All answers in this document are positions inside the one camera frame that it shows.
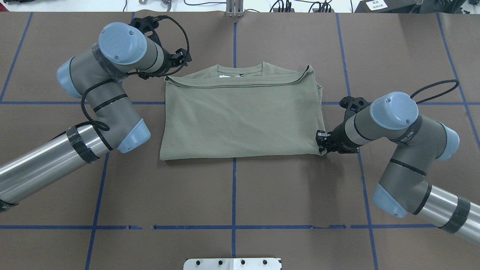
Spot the aluminium frame post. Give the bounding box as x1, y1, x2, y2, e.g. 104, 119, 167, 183
225, 0, 245, 18

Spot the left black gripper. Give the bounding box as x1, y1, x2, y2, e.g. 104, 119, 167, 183
161, 48, 192, 75

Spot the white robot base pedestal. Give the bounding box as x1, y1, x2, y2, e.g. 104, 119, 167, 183
183, 258, 282, 270

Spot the olive green long-sleeve shirt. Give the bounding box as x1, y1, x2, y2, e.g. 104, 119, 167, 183
159, 62, 325, 161

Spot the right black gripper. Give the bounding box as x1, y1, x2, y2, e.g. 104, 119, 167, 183
316, 124, 360, 155

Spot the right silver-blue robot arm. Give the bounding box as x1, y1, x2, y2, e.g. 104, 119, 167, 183
315, 91, 480, 245

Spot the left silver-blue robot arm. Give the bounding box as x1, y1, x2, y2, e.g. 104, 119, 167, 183
0, 16, 192, 212

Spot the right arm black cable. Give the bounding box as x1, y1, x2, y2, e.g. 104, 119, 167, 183
411, 79, 460, 104

